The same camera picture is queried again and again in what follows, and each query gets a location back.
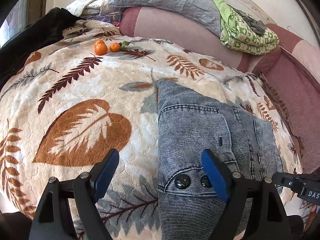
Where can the leaf pattern plush blanket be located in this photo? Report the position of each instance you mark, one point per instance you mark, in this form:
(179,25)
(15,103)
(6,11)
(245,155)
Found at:
(69,106)

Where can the white crumpled cloth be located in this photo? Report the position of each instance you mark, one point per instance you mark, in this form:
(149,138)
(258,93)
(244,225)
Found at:
(85,8)

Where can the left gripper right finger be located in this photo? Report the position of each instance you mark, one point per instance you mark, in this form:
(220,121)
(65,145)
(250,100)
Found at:
(267,218)

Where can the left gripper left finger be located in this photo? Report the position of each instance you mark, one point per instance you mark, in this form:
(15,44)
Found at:
(53,218)

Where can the green patterned folded cloth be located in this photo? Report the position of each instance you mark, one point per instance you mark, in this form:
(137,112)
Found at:
(241,32)

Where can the blue denim jeans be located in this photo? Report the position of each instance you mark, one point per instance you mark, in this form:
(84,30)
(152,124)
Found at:
(190,123)

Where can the black garment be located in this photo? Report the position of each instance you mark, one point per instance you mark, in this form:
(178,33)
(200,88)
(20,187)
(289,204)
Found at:
(44,32)

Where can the small orange tangerine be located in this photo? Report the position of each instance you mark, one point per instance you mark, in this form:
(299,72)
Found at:
(115,47)

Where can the large orange tangerine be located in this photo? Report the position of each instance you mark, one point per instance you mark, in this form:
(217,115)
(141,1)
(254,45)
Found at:
(101,49)

